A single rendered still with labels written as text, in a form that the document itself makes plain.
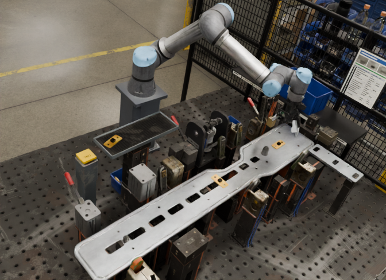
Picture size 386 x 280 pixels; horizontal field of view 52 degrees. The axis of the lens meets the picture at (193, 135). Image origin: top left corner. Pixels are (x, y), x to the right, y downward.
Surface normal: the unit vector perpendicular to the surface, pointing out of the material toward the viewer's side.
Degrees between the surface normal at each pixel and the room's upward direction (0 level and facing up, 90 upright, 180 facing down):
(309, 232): 0
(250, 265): 0
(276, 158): 0
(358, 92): 90
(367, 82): 90
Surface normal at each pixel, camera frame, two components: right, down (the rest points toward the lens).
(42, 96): 0.16, -0.76
